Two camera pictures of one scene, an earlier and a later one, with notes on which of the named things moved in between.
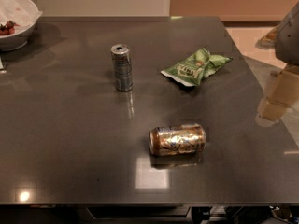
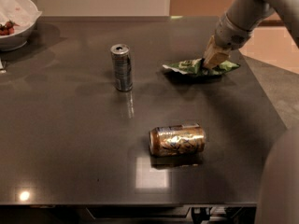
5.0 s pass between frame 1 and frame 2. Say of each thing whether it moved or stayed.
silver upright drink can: stayed
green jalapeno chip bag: moved
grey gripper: moved
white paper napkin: stayed
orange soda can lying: stayed
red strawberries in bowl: stayed
